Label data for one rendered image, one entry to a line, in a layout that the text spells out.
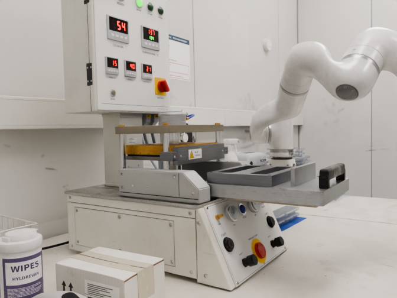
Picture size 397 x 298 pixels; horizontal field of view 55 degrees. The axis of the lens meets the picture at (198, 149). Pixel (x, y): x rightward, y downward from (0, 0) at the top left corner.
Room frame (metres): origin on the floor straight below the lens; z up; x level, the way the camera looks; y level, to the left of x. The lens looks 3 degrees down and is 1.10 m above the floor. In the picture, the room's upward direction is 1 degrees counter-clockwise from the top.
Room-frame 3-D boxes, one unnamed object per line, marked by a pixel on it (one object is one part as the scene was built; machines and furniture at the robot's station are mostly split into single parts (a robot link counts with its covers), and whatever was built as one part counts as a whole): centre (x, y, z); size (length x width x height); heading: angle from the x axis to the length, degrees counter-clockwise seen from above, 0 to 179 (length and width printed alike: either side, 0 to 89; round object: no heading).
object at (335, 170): (0.84, -0.30, 0.99); 0.15 x 0.02 x 0.04; 146
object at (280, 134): (1.38, -0.30, 1.08); 0.09 x 0.08 x 0.13; 89
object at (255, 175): (0.94, -0.14, 0.98); 0.20 x 0.17 x 0.03; 146
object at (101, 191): (1.10, 0.10, 0.93); 0.46 x 0.35 x 0.01; 56
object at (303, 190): (0.92, -0.18, 0.97); 0.30 x 0.22 x 0.08; 56
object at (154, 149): (1.09, 0.07, 1.07); 0.22 x 0.17 x 0.10; 146
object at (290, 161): (1.38, -0.30, 0.94); 0.10 x 0.08 x 0.11; 53
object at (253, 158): (2.08, -0.23, 0.88); 0.25 x 0.20 x 0.17; 51
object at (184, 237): (1.10, 0.06, 0.84); 0.53 x 0.37 x 0.17; 56
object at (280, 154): (1.37, -0.30, 1.00); 0.09 x 0.08 x 0.03; 53
